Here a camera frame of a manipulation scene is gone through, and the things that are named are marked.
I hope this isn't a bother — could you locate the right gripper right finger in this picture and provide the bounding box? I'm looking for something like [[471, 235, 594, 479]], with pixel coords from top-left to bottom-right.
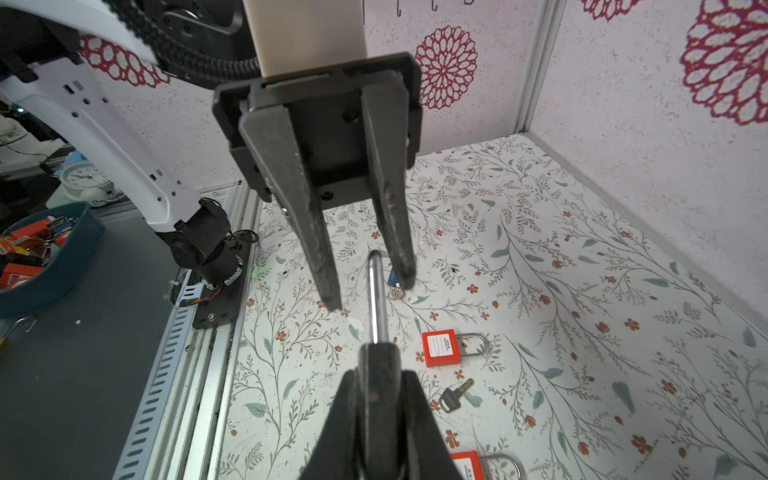
[[400, 370, 461, 480]]

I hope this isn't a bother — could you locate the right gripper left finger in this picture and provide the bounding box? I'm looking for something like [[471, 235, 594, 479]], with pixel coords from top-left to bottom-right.
[[300, 370, 359, 480]]

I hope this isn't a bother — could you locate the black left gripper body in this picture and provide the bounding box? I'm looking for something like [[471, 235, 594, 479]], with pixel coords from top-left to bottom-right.
[[212, 52, 423, 209]]

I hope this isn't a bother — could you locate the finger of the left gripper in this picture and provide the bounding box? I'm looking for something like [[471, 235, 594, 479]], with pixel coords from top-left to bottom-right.
[[239, 105, 342, 311], [361, 71, 417, 290]]

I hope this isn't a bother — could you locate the red padlock with warning label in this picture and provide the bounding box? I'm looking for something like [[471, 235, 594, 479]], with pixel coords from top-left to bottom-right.
[[450, 451, 525, 480]]

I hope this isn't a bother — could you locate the black padlock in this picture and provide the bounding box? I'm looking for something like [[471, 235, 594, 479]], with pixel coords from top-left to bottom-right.
[[358, 250, 401, 479]]

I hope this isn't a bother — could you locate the red padlock with property label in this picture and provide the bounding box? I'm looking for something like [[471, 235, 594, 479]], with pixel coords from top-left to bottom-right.
[[421, 329, 492, 368]]

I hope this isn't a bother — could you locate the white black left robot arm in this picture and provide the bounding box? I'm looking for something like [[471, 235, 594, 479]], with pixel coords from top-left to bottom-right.
[[1, 1, 422, 310]]

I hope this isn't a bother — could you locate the dark key on table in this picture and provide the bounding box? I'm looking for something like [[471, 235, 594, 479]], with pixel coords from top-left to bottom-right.
[[438, 379, 474, 413]]

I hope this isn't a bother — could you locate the blue padlock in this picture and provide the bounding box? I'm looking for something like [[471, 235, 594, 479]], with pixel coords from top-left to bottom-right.
[[386, 270, 405, 300]]

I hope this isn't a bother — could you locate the white desk clock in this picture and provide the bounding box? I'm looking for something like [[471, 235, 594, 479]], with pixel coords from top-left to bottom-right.
[[60, 162, 121, 207]]

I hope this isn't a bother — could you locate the teal bin with items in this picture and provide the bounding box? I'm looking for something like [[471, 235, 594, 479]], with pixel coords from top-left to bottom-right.
[[1, 202, 106, 319]]

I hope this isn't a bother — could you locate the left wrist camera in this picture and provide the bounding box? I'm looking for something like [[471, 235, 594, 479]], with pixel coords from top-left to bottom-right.
[[243, 0, 368, 78]]

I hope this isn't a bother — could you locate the aluminium front rail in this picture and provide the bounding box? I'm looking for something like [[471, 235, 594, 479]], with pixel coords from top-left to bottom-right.
[[110, 182, 265, 480]]

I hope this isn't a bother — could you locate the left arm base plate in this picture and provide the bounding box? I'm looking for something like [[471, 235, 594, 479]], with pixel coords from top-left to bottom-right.
[[180, 229, 259, 330]]

